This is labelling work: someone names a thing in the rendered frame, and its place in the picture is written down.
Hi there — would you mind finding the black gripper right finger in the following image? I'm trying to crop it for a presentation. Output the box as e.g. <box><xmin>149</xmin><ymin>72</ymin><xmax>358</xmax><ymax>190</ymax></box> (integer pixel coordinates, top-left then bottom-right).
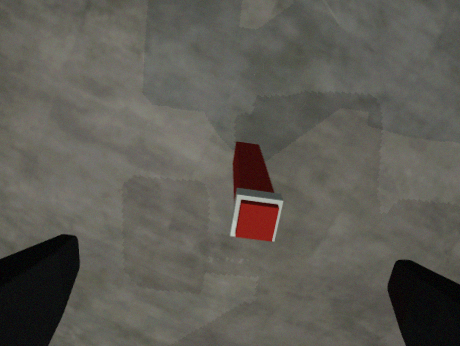
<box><xmin>388</xmin><ymin>259</ymin><xmax>460</xmax><ymax>346</ymax></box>

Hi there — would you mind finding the red square peg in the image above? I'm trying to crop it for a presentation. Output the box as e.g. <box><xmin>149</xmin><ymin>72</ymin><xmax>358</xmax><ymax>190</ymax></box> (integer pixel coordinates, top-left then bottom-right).
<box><xmin>230</xmin><ymin>141</ymin><xmax>283</xmax><ymax>242</ymax></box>

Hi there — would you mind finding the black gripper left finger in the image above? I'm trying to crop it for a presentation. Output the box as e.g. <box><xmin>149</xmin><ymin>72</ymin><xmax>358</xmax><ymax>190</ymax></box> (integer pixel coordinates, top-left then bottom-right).
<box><xmin>0</xmin><ymin>234</ymin><xmax>80</xmax><ymax>346</ymax></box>

